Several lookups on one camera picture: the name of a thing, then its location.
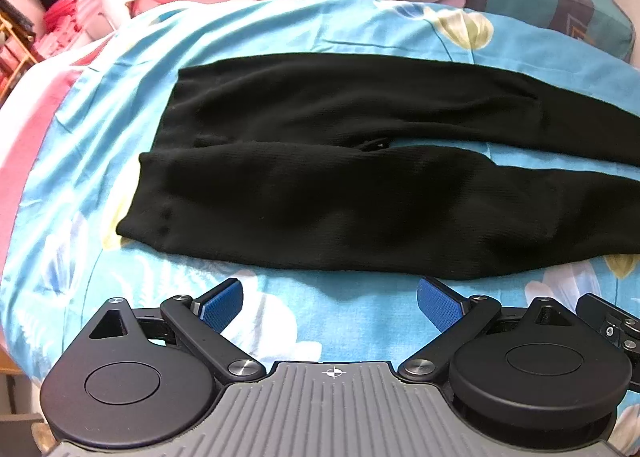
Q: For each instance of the pink red blanket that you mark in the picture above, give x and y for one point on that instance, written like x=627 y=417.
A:
x=25 y=119

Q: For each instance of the blue floral bed sheet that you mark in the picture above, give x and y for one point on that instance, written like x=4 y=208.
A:
x=319 y=362

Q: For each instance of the wooden shelf rack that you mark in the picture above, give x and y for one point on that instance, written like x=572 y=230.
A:
x=16 y=58

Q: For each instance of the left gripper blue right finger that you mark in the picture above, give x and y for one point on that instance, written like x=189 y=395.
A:
x=441 y=305

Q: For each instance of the red folded clothes pile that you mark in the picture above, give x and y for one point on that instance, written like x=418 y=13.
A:
x=64 y=23

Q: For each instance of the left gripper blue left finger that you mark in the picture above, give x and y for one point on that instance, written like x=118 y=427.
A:
x=219 y=306

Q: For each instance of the black knit pants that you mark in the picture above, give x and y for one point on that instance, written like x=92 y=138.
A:
x=353 y=161

